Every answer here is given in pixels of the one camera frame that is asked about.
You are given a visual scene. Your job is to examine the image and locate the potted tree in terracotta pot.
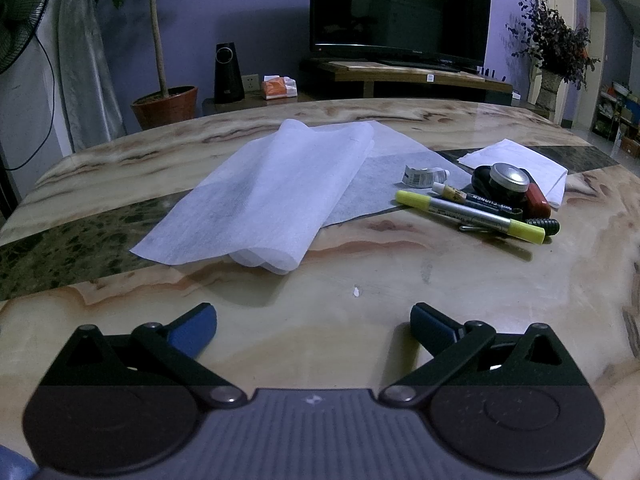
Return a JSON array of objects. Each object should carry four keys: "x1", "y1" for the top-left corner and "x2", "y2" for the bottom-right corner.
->
[{"x1": 75, "y1": 0, "x2": 206, "y2": 132}]

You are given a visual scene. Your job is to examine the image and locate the black television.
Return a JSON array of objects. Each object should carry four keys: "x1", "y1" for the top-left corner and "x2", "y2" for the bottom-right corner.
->
[{"x1": 308, "y1": 0, "x2": 494, "y2": 73}]

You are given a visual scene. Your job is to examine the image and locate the dried flowers in vase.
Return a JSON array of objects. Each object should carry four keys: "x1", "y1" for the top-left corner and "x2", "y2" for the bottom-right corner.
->
[{"x1": 504, "y1": 0, "x2": 602, "y2": 122}]

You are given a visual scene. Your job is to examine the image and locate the round tin with silver lid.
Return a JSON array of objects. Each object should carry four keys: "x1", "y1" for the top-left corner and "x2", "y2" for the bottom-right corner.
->
[{"x1": 488, "y1": 162, "x2": 531, "y2": 196}]

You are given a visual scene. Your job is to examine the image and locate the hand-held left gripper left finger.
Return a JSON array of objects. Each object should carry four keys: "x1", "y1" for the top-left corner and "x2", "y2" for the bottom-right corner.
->
[{"x1": 42, "y1": 303, "x2": 248, "y2": 408}]

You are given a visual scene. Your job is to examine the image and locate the black ribbed handle tool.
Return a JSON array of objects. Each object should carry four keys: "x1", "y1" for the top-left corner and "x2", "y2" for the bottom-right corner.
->
[{"x1": 521, "y1": 217, "x2": 562, "y2": 237}]

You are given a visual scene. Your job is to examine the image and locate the thin white sheet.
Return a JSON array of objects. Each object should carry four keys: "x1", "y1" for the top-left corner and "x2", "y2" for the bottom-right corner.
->
[{"x1": 320, "y1": 120, "x2": 476, "y2": 227}]

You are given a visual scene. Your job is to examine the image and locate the black standing fan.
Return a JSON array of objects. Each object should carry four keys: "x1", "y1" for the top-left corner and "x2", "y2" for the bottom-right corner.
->
[{"x1": 0, "y1": 0, "x2": 54, "y2": 75}]

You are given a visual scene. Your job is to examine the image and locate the black fan cable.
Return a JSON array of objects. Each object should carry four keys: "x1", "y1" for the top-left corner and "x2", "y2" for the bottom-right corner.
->
[{"x1": 4, "y1": 35, "x2": 57, "y2": 172}]

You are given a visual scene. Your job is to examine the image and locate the cluttered storage shelf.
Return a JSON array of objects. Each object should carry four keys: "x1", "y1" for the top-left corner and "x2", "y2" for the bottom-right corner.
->
[{"x1": 591, "y1": 80, "x2": 640, "y2": 143}]

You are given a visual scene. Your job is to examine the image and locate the orange tissue pack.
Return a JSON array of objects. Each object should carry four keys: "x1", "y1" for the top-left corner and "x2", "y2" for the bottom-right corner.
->
[{"x1": 260, "y1": 74, "x2": 299, "y2": 101}]

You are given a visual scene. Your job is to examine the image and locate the yellow highlighter marker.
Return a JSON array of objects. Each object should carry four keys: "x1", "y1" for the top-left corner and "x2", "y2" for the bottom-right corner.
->
[{"x1": 395, "y1": 188, "x2": 547, "y2": 247}]

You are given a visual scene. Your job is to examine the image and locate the black round tin silver lid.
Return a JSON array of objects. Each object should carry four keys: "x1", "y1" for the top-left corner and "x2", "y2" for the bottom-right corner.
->
[{"x1": 471, "y1": 165, "x2": 532, "y2": 208}]

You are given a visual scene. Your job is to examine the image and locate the black marker with white tip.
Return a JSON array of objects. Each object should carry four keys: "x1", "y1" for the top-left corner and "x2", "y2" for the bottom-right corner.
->
[{"x1": 464, "y1": 191, "x2": 527, "y2": 220}]

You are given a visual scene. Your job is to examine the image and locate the white nonwoven sheets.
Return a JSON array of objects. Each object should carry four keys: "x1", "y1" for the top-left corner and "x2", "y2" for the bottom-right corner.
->
[{"x1": 129, "y1": 117, "x2": 377, "y2": 277}]

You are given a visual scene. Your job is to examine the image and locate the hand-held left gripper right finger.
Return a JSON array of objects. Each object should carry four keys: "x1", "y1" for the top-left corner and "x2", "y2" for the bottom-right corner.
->
[{"x1": 378, "y1": 302, "x2": 588, "y2": 407}]

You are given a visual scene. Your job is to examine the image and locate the blue rounded object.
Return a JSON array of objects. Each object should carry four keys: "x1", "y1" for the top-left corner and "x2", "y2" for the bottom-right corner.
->
[{"x1": 0, "y1": 442, "x2": 40, "y2": 480}]

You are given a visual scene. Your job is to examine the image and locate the white napkin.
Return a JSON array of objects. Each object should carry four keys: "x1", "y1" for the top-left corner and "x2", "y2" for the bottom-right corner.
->
[{"x1": 457, "y1": 138, "x2": 570, "y2": 209}]

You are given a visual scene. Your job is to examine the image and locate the black speaker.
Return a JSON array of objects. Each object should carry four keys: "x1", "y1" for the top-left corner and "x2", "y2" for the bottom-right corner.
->
[{"x1": 213, "y1": 41, "x2": 246, "y2": 105}]

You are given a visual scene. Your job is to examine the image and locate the translucent white curtain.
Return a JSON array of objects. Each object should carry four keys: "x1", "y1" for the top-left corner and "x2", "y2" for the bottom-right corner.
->
[{"x1": 56, "y1": 0, "x2": 127, "y2": 154}]

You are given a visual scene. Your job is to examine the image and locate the wooden television stand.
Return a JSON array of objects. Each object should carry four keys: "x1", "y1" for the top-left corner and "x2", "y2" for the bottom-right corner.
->
[{"x1": 299, "y1": 56, "x2": 516, "y2": 107}]

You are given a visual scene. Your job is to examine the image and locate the small white glue tube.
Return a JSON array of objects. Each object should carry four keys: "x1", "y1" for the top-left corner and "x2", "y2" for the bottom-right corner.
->
[{"x1": 431, "y1": 182, "x2": 470, "y2": 202}]

